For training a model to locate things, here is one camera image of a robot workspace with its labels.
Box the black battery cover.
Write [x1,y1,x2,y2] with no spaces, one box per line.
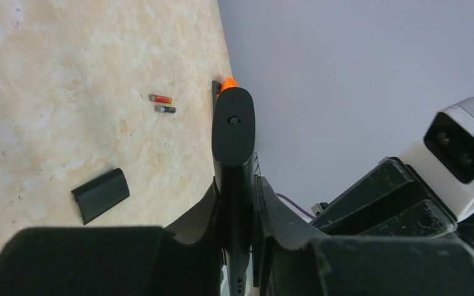
[71,168,130,225]

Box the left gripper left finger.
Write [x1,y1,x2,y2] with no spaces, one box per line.
[0,187,222,295]

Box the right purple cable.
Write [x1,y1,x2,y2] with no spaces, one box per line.
[275,192,315,220]

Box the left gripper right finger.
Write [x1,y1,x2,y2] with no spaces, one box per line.
[253,176,474,295]

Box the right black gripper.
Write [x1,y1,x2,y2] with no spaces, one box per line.
[311,157,457,238]

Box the orange tape roll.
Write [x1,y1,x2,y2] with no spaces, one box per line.
[220,77,238,92]

